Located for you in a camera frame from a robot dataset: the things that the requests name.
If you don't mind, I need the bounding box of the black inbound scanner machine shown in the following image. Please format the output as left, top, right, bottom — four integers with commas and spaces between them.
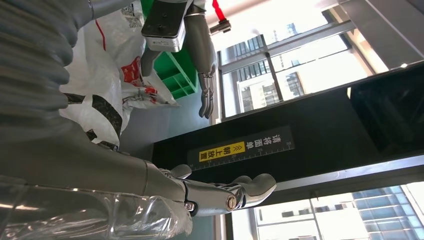
150, 61, 424, 208

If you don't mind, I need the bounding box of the dark window frame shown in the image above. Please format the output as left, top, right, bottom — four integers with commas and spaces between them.
216, 0, 424, 240

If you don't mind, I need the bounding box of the green plastic crate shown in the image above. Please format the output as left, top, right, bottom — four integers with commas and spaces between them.
140, 0, 200, 100

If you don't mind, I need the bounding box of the red barrier belt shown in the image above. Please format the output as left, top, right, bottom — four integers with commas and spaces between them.
210, 0, 232, 35

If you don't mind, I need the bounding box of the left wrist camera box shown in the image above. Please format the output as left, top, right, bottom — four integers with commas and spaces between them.
140, 0, 189, 53

